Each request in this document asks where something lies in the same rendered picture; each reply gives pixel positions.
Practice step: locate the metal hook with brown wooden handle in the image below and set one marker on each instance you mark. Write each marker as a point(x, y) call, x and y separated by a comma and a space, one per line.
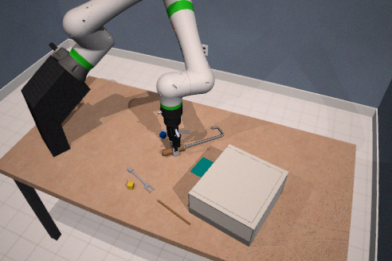
point(182, 147)

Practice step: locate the small blue cube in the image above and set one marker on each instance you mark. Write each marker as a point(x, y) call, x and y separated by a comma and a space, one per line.
point(162, 134)

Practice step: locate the teal square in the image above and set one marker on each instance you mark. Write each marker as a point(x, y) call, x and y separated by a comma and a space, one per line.
point(202, 166)

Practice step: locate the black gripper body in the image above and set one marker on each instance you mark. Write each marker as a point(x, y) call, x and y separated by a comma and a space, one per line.
point(172, 123)

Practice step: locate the small yellow cube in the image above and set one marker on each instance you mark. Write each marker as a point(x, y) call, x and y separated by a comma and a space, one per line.
point(130, 185)

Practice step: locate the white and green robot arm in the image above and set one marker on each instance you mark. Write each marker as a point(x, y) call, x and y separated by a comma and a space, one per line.
point(84, 24)

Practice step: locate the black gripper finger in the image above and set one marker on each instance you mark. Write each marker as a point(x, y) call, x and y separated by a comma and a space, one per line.
point(176, 141)
point(169, 136)

